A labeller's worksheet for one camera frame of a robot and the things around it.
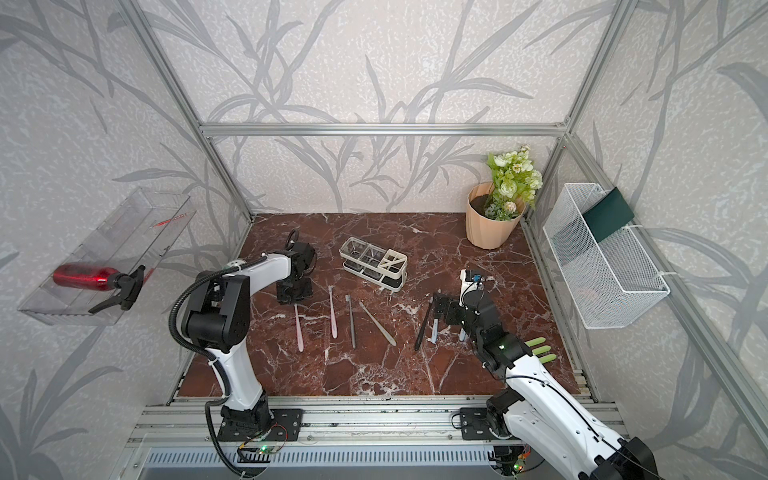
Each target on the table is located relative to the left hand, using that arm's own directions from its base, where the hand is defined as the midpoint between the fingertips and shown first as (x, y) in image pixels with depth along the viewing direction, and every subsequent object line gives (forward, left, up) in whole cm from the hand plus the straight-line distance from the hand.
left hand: (299, 300), depth 97 cm
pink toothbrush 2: (-5, -12, 0) cm, 13 cm away
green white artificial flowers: (+26, -69, +28) cm, 79 cm away
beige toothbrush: (-10, -27, 0) cm, 29 cm away
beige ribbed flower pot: (+21, -61, +12) cm, 66 cm away
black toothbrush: (-11, -40, +1) cm, 41 cm away
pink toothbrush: (-14, -4, +1) cm, 15 cm away
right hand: (-6, -46, +16) cm, 49 cm away
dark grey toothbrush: (0, -16, +1) cm, 16 cm away
